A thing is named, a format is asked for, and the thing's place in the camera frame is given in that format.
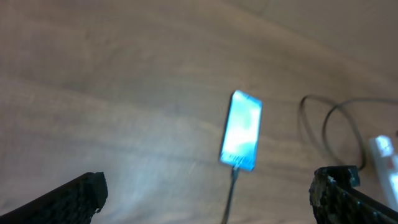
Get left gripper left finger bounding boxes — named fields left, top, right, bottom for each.
left=1, top=172, right=108, bottom=224

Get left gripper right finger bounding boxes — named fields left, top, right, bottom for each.
left=309, top=166, right=397, bottom=224

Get black USB charging cable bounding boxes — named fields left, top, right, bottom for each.
left=220, top=95, right=398, bottom=224

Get Samsung Galaxy smartphone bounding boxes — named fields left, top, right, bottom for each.
left=219, top=90, right=262, bottom=172

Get white power strip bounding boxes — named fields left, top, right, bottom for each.
left=369, top=135, right=397, bottom=211

